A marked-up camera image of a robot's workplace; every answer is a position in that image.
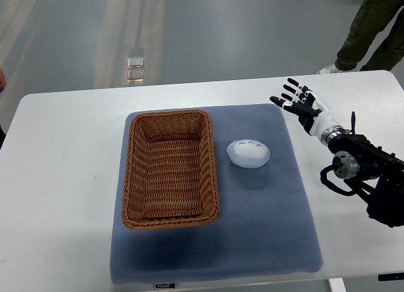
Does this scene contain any person's hand at edge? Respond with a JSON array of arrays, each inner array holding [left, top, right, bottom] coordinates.
[[0, 69, 7, 92]]

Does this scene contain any person in olive trousers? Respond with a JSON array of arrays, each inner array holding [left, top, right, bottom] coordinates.
[[335, 0, 403, 71]]

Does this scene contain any blue white plush toy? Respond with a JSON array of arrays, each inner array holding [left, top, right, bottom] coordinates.
[[227, 139, 271, 169]]

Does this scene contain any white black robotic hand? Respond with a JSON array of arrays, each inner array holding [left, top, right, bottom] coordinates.
[[270, 78, 344, 144]]

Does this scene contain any white sneaker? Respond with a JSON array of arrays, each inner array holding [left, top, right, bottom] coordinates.
[[317, 64, 350, 74]]

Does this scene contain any brown wicker basket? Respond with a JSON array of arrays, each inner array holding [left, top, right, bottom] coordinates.
[[121, 110, 220, 230]]

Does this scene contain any black table control box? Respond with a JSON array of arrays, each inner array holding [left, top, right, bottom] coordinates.
[[377, 272, 404, 281]]

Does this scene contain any metal floor socket plate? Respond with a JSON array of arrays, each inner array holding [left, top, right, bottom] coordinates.
[[126, 56, 145, 83]]

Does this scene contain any white table leg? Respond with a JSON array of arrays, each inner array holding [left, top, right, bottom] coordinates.
[[328, 278, 347, 292]]

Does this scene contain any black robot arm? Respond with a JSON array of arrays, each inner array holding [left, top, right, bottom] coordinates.
[[320, 112, 403, 228]]

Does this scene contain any blue quilted mat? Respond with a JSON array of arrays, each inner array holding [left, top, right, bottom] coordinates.
[[110, 104, 323, 284]]

